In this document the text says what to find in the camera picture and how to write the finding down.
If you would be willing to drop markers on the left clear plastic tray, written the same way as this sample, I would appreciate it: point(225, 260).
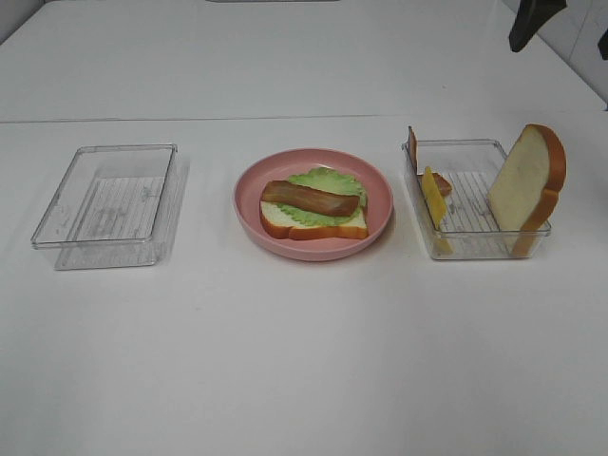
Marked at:
point(116, 206)

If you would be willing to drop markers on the toast bread slice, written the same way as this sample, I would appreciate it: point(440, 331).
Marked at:
point(286, 221)
point(527, 188)

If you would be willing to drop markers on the clear plastic tray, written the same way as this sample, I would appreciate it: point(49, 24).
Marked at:
point(116, 206)
point(468, 230)

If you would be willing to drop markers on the brown bacon strip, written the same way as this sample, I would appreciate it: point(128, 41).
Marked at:
point(309, 199)

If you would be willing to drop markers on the red ham bacon slice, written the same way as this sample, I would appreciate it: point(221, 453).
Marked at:
point(443, 185)

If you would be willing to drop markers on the yellow cheese slice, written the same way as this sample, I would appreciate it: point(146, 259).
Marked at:
point(437, 208)

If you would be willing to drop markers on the right clear plastic tray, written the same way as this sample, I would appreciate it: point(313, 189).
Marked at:
point(468, 230)

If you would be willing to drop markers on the green lettuce leaf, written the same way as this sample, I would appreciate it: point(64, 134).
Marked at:
point(330, 180)

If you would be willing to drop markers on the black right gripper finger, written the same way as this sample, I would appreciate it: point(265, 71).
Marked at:
point(530, 17)
point(603, 46)

